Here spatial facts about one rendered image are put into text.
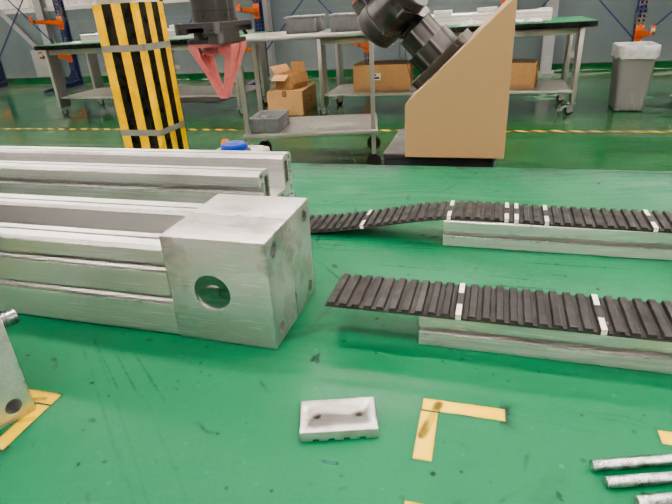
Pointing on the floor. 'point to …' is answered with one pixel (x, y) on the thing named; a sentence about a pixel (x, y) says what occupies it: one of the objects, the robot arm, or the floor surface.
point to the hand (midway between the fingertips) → (224, 92)
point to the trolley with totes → (310, 126)
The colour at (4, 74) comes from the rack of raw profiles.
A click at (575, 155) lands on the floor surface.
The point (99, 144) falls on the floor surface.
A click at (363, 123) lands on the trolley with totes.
